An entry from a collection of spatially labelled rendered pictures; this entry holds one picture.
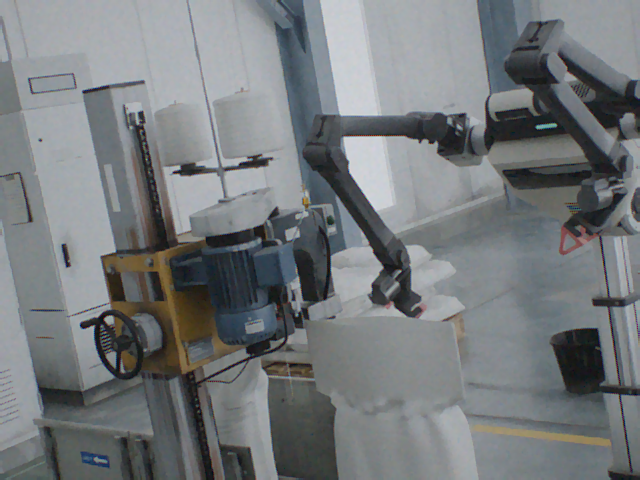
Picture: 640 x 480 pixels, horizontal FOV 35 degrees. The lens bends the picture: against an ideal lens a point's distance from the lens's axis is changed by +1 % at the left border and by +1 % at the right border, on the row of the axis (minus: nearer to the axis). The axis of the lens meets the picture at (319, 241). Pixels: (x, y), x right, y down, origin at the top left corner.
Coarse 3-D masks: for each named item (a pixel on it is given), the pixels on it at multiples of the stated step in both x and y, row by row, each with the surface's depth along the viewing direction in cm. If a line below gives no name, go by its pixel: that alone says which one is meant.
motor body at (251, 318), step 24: (216, 264) 246; (240, 264) 245; (216, 288) 247; (240, 288) 246; (264, 288) 251; (216, 312) 252; (240, 312) 246; (264, 312) 248; (240, 336) 247; (264, 336) 248
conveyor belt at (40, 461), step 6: (42, 456) 427; (30, 462) 422; (36, 462) 420; (42, 462) 419; (18, 468) 417; (24, 468) 415; (30, 468) 414; (36, 468) 412; (42, 468) 411; (6, 474) 412; (12, 474) 411; (18, 474) 409; (24, 474) 408; (30, 474) 406; (36, 474) 405; (42, 474) 404
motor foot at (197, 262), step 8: (176, 256) 254; (184, 256) 256; (192, 256) 258; (200, 256) 259; (176, 264) 253; (184, 264) 253; (192, 264) 252; (200, 264) 251; (176, 272) 254; (184, 272) 255; (192, 272) 254; (200, 272) 252; (176, 280) 253; (184, 280) 255; (192, 280) 255; (200, 280) 253; (176, 288) 253; (184, 288) 255
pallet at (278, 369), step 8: (448, 320) 631; (456, 320) 637; (456, 328) 637; (464, 328) 643; (456, 336) 637; (264, 368) 599; (272, 368) 591; (280, 368) 589; (288, 368) 592; (296, 368) 583; (304, 368) 579; (280, 376) 586; (288, 376) 582; (296, 376) 578; (304, 376) 574; (312, 376) 570
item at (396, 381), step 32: (320, 320) 278; (352, 320) 274; (384, 320) 269; (416, 320) 260; (320, 352) 279; (352, 352) 266; (384, 352) 259; (416, 352) 256; (448, 352) 252; (320, 384) 282; (352, 384) 270; (384, 384) 261; (416, 384) 258; (448, 384) 254; (352, 416) 271; (384, 416) 263; (416, 416) 258; (448, 416) 259; (352, 448) 272; (384, 448) 264; (416, 448) 257; (448, 448) 255
